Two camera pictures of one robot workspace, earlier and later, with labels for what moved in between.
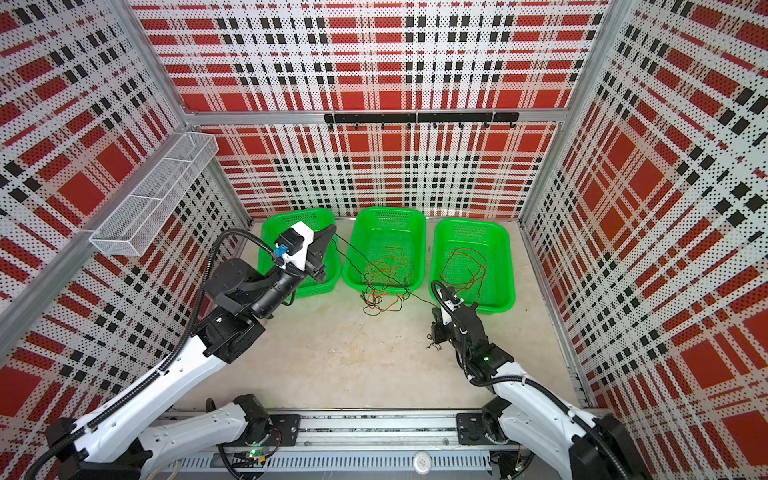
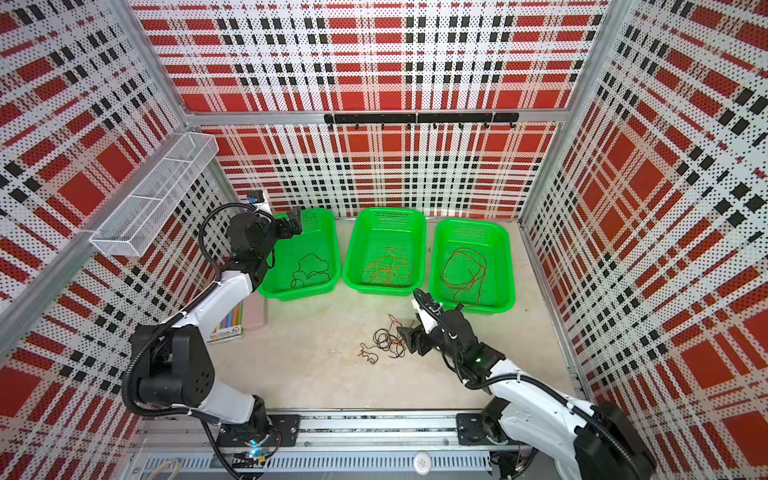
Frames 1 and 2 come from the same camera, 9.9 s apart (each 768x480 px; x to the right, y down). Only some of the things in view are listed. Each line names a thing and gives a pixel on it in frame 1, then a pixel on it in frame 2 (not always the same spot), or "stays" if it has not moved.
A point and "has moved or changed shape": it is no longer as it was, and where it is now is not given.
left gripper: [320, 239] → [293, 222]
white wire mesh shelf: [124, 228] stays
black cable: [386, 310] → [385, 340]
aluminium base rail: [358, 441] stays
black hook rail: [433, 118] stays
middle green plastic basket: [386, 249] stays
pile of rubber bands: [368, 278] has moved or changed shape
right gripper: [437, 333] → [416, 336]
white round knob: [422, 462] stays
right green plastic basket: [475, 257] stays
